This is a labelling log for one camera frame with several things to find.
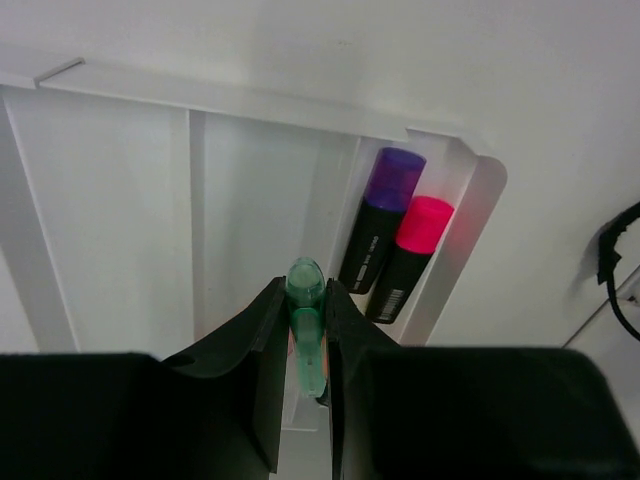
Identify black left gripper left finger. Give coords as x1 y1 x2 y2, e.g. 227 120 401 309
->
1 277 288 479

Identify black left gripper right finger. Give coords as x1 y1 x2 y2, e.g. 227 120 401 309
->
325 281 639 479

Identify green eraser case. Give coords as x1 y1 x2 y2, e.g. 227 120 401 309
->
285 257 326 398

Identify pink black highlighter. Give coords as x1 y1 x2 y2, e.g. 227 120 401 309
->
365 196 454 324

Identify purple black highlighter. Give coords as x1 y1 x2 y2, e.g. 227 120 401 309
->
338 147 426 295

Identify white plastic organizer tray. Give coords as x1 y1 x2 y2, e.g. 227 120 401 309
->
0 59 509 434

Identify black cable loop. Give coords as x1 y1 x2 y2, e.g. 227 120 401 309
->
594 200 640 341

